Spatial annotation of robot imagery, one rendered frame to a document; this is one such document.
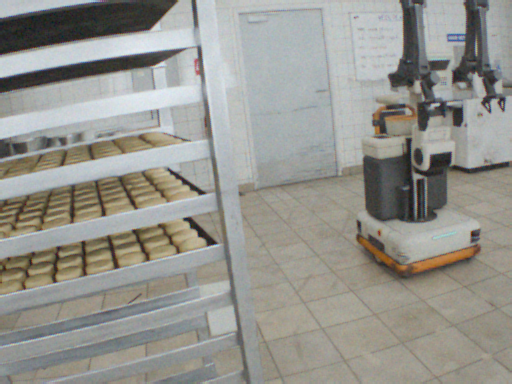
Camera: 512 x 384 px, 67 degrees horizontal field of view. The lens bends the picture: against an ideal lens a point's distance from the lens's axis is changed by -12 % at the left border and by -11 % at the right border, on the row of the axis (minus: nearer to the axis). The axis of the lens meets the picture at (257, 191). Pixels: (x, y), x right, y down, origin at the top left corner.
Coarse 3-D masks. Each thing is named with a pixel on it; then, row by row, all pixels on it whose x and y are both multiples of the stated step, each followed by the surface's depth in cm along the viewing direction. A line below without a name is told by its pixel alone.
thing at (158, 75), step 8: (152, 72) 105; (160, 72) 105; (152, 80) 107; (160, 80) 105; (160, 88) 105; (160, 112) 107; (168, 112) 107; (160, 120) 107; (168, 120) 108; (192, 272) 118; (192, 280) 119; (200, 336) 123; (208, 360) 125; (216, 376) 128
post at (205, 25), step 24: (192, 0) 63; (216, 24) 63; (216, 48) 64; (216, 72) 65; (216, 96) 66; (216, 120) 66; (216, 144) 67; (216, 168) 68; (216, 192) 71; (240, 216) 71; (240, 240) 72; (240, 264) 73; (240, 288) 73; (240, 312) 74; (240, 336) 77
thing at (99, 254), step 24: (96, 240) 84; (120, 240) 83; (144, 240) 85; (168, 240) 81; (192, 240) 78; (0, 264) 75; (24, 264) 76; (48, 264) 73; (72, 264) 73; (96, 264) 72; (120, 264) 72; (0, 288) 64; (24, 288) 68
